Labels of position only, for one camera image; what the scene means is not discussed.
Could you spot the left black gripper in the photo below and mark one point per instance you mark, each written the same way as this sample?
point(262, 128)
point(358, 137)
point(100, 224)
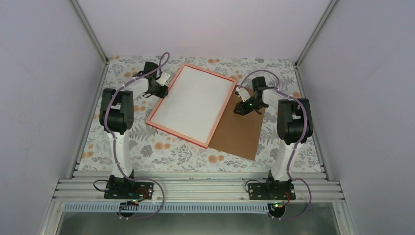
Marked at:
point(162, 94)

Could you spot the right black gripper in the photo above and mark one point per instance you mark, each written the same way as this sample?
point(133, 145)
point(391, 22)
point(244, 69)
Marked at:
point(242, 110)

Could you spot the brown backing board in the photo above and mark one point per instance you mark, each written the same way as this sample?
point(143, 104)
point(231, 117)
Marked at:
point(235, 134)

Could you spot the landscape photo print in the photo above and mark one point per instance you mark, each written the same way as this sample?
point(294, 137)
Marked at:
point(194, 103)

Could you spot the red picture frame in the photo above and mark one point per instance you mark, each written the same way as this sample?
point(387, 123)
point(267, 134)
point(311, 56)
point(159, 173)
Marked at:
point(191, 105)

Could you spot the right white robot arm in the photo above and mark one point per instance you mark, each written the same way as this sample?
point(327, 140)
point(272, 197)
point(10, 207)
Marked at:
point(294, 127)

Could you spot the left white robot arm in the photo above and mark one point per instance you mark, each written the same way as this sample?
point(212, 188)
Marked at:
point(117, 118)

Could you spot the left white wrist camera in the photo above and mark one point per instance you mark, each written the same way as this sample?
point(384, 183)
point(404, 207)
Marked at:
point(163, 78)

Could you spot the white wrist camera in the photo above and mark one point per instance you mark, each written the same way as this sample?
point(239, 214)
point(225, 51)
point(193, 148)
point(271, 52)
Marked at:
point(163, 78)
point(242, 93)

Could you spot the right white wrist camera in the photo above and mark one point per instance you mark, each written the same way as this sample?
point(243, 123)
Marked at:
point(242, 93)

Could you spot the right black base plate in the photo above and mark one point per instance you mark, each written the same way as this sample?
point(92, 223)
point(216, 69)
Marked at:
point(259, 191)

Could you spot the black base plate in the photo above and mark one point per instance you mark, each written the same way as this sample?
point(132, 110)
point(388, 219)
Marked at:
point(129, 190)
point(259, 191)

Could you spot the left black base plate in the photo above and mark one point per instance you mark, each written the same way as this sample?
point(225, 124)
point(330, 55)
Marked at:
point(129, 190)

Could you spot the grey slotted cable duct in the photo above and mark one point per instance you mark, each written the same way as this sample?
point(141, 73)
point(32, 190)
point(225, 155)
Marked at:
point(147, 207)

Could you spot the aluminium rail base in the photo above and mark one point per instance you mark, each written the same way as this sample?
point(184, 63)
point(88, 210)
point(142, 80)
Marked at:
point(201, 187)

